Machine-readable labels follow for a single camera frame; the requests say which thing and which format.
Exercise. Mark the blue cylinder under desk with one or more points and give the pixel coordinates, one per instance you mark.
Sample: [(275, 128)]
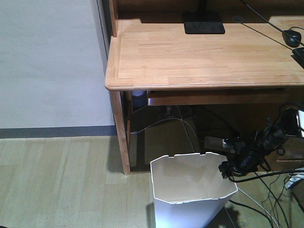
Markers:
[(139, 98)]

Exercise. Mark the black keyboard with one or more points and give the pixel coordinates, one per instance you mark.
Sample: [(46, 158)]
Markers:
[(298, 55)]

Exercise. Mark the wooden keyboard tray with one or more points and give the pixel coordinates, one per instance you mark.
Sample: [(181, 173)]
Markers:
[(215, 97)]

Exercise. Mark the wooden desk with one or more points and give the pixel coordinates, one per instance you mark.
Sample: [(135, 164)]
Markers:
[(150, 51)]

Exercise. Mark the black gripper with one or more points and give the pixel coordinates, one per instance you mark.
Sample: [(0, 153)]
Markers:
[(250, 156)]

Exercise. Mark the black computer mouse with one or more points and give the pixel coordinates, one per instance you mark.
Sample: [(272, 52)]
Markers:
[(292, 38)]

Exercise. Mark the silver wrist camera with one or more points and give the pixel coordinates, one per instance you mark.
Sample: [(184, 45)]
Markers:
[(229, 146)]

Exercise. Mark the white power strip under desk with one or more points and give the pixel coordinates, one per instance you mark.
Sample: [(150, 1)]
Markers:
[(215, 144)]

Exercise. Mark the white plastic trash bin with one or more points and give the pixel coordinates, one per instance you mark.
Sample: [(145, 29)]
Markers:
[(189, 189)]

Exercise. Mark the black monitor stand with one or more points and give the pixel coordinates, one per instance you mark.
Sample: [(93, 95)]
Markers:
[(202, 21)]

